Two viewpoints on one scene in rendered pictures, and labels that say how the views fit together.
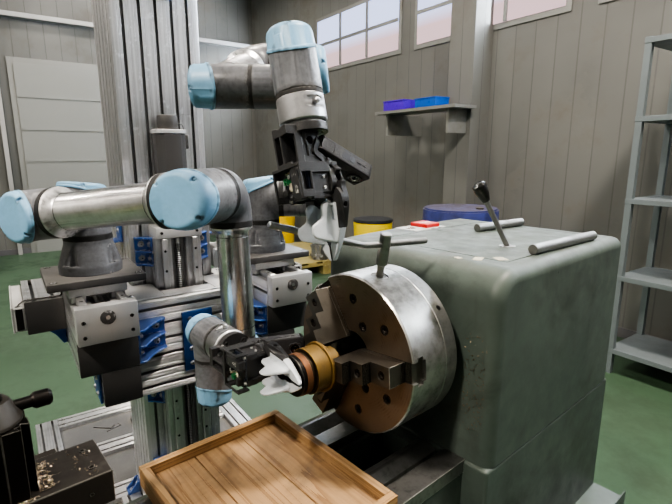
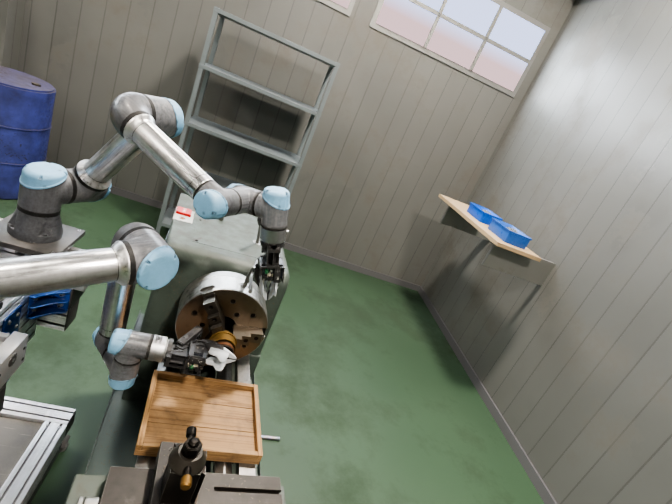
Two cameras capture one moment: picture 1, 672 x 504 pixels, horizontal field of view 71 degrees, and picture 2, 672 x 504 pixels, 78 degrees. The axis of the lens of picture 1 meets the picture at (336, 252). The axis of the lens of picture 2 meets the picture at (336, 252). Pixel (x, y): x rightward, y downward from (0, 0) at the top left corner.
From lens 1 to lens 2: 1.18 m
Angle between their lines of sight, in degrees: 68
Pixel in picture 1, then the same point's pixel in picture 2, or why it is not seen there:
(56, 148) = not seen: outside the picture
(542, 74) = not seen: outside the picture
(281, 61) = (281, 215)
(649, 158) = (186, 80)
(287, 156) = (273, 261)
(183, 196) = (167, 269)
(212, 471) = (168, 422)
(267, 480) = (199, 409)
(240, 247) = not seen: hidden behind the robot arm
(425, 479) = (246, 371)
